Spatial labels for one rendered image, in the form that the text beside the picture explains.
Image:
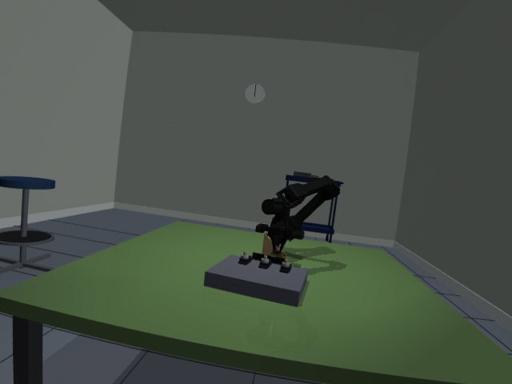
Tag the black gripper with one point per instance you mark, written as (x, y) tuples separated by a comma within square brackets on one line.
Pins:
[(297, 234)]

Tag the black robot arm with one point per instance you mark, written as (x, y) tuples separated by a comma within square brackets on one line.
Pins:
[(295, 194)]

